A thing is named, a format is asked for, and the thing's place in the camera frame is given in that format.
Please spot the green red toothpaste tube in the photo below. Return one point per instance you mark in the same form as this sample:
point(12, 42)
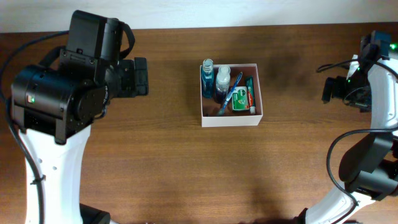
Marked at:
point(249, 81)

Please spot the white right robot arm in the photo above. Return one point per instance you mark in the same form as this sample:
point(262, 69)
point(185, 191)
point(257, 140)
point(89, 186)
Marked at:
point(365, 175)

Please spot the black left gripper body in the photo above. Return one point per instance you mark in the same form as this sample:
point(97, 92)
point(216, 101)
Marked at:
point(120, 79)

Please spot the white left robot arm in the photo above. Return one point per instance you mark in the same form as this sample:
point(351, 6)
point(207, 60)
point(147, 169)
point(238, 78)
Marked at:
point(53, 105)

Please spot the green soap box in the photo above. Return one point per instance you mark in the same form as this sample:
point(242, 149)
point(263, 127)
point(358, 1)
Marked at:
point(240, 99)

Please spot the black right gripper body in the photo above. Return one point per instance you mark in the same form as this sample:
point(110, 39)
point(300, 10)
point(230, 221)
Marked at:
point(356, 89)

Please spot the clear purple liquid bottle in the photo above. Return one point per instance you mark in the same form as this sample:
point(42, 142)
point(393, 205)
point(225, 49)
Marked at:
point(223, 78)

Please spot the teal mouthwash bottle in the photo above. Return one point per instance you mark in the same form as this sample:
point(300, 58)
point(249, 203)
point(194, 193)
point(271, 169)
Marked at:
point(207, 78)

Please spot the white cardboard box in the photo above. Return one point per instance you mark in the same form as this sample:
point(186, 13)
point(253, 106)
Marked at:
point(210, 108)

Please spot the blue white toothbrush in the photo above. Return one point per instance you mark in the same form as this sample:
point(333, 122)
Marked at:
point(229, 95)

